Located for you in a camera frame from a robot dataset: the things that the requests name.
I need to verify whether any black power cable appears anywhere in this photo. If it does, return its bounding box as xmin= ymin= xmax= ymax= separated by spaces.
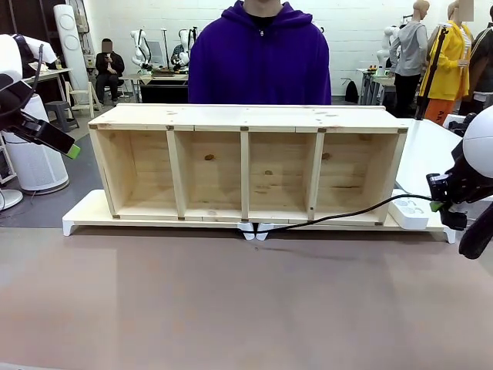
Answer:
xmin=264 ymin=193 xmax=437 ymax=234

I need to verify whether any mannequin in yellow jacket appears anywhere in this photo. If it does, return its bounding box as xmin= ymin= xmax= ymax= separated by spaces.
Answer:
xmin=418 ymin=0 xmax=476 ymax=121

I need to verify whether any person in black clothes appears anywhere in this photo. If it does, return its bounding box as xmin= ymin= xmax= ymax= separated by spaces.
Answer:
xmin=93 ymin=38 xmax=126 ymax=107

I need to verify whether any black backpack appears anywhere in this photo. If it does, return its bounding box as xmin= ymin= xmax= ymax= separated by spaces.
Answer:
xmin=343 ymin=78 xmax=360 ymax=105

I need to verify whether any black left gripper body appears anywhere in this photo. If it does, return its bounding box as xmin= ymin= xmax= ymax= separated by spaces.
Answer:
xmin=0 ymin=72 xmax=42 ymax=135

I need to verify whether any grey plastic stool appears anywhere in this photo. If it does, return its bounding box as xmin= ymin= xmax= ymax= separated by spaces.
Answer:
xmin=45 ymin=100 xmax=80 ymax=133

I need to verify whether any white cylindrical air purifier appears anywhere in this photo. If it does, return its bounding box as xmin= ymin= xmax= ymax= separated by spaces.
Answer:
xmin=0 ymin=92 xmax=71 ymax=194

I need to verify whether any mannequin in grey hoodie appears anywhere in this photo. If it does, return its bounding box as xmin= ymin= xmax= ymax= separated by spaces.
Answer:
xmin=388 ymin=0 xmax=430 ymax=119

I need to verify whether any pine wood compartment shelf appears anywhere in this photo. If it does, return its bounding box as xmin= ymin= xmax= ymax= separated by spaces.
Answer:
xmin=87 ymin=103 xmax=410 ymax=227

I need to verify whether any white round fan base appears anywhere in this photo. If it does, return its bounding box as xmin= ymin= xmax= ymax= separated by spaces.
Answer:
xmin=0 ymin=187 xmax=25 ymax=211

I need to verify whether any light wooden step stool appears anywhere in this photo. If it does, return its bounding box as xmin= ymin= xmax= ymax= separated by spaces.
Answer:
xmin=69 ymin=81 xmax=103 ymax=119

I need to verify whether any black cable bundle sleeve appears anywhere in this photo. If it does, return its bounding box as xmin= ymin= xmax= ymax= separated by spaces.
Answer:
xmin=458 ymin=207 xmax=493 ymax=261

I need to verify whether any black tripod stand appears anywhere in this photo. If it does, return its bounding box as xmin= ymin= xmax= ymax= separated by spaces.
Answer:
xmin=413 ymin=24 xmax=451 ymax=121

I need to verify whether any black workbench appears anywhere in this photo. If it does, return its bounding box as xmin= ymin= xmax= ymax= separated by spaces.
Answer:
xmin=132 ymin=72 xmax=190 ymax=105

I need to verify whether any mannequin in dark jacket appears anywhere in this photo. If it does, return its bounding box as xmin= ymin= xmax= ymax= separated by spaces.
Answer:
xmin=467 ymin=13 xmax=493 ymax=117

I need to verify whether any tall white standing air conditioner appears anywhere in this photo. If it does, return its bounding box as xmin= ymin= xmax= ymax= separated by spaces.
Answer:
xmin=53 ymin=4 xmax=94 ymax=104

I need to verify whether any white power strip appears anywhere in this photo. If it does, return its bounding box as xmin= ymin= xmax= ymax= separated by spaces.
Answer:
xmin=386 ymin=188 xmax=431 ymax=230

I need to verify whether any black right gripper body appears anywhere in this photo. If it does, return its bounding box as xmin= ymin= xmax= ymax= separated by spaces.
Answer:
xmin=445 ymin=153 xmax=487 ymax=206

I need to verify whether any person in purple hoodie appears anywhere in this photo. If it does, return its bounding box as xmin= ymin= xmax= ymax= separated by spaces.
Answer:
xmin=187 ymin=0 xmax=333 ymax=106

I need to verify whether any wooden riser with white legs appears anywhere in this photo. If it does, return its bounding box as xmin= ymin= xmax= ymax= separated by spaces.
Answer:
xmin=62 ymin=190 xmax=257 ymax=241
xmin=256 ymin=187 xmax=458 ymax=245

